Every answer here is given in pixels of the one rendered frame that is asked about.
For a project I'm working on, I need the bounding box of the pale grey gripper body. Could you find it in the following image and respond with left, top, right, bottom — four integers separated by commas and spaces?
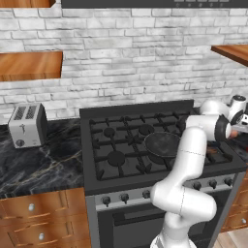
232, 124, 248, 134

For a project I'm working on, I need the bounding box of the dark round frying pan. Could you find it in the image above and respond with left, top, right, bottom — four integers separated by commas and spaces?
143, 131, 182, 166

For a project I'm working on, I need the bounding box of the black gas stove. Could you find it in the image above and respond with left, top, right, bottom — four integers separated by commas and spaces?
79, 99, 248, 248

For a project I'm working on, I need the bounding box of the wooden wall shelf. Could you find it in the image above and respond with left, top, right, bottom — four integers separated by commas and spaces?
0, 50, 64, 82
210, 44, 248, 68

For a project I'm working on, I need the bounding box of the wooden wall cupboard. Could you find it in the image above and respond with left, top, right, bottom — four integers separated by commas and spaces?
0, 0, 56, 9

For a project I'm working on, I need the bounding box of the silver two-slot toaster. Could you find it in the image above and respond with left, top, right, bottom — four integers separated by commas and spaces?
8, 103, 48, 150

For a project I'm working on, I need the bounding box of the black oven door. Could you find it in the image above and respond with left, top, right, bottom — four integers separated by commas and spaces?
96, 188, 233, 248

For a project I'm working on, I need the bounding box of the wooden drawer front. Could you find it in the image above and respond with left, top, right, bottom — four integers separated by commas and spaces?
222, 200, 248, 233
0, 213, 92, 248
0, 187, 87, 228

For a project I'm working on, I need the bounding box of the dark oven door handle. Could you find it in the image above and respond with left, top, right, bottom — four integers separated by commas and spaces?
111, 206, 171, 227

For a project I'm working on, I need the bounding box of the orange red tomato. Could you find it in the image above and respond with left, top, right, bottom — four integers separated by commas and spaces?
226, 130, 242, 140

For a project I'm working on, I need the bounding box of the dark range hood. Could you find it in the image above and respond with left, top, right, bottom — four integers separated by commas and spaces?
60, 0, 248, 10

